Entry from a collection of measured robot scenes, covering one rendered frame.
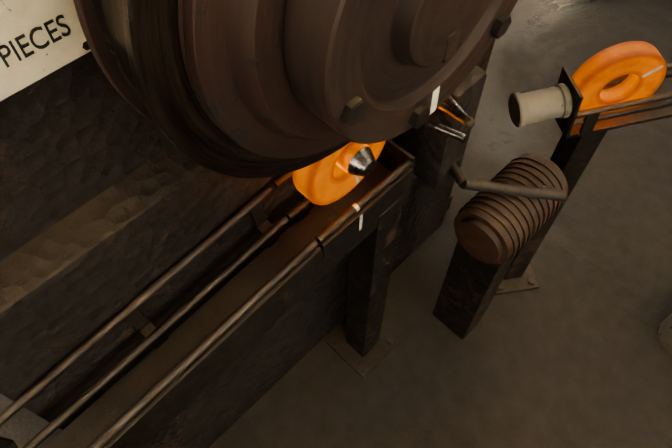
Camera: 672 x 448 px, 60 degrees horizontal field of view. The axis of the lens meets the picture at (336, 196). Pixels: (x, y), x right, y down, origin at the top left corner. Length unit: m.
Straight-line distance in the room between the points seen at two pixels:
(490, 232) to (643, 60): 0.37
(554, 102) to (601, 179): 0.88
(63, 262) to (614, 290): 1.39
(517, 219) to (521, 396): 0.56
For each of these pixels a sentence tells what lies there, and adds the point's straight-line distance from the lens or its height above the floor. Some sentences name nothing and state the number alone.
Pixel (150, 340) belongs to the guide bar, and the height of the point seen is 0.68.
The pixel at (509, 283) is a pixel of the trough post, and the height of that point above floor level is 0.01.
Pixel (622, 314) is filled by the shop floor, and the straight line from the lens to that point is 1.70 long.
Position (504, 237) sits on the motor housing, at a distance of 1.08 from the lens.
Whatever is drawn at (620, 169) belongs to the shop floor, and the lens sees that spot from 1.96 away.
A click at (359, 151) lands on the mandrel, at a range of 0.73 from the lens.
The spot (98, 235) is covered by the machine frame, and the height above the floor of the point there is 0.87.
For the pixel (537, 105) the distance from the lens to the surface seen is 1.05.
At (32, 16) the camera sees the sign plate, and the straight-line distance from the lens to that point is 0.53.
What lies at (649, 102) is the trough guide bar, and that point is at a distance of 1.14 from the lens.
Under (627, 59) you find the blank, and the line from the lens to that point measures 1.05.
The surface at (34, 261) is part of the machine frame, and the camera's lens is 0.69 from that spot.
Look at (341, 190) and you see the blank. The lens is 0.79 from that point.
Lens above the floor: 1.41
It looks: 56 degrees down
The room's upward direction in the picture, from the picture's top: straight up
